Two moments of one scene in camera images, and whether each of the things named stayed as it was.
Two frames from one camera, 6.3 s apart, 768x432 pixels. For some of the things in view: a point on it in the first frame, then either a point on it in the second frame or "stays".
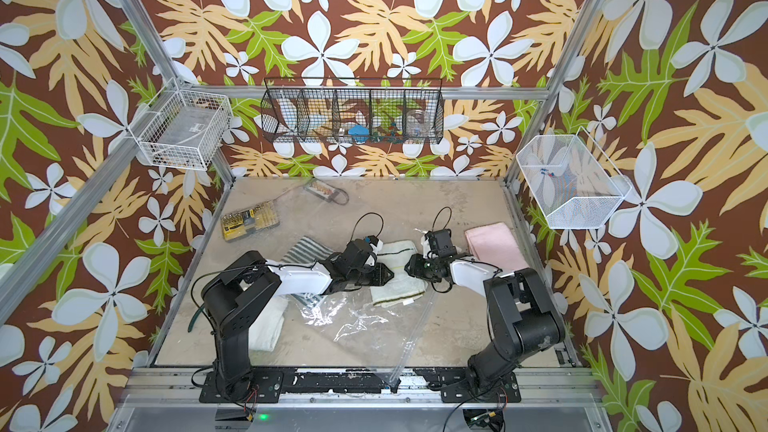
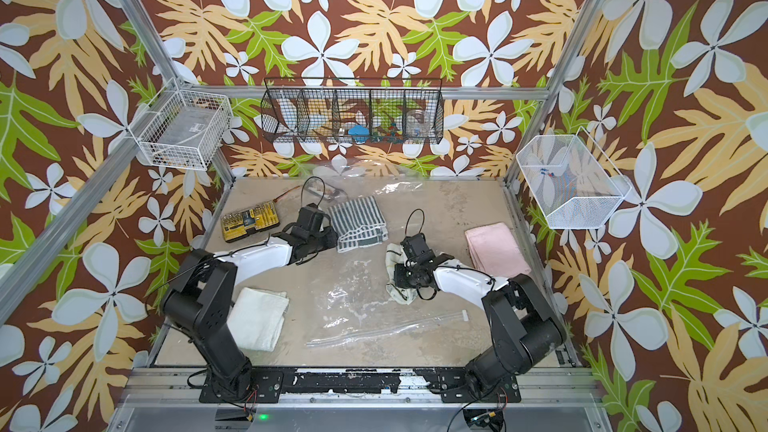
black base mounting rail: x=449 y=385 stays
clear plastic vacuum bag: x=340 y=328 → x=353 y=304
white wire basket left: x=182 y=129 stays
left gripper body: x=369 y=275 → x=326 y=240
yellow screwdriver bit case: x=262 y=217 stays
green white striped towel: x=307 y=251 → x=357 y=222
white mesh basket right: x=573 y=185 stays
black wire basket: x=344 y=110 stays
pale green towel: x=402 y=286 stays
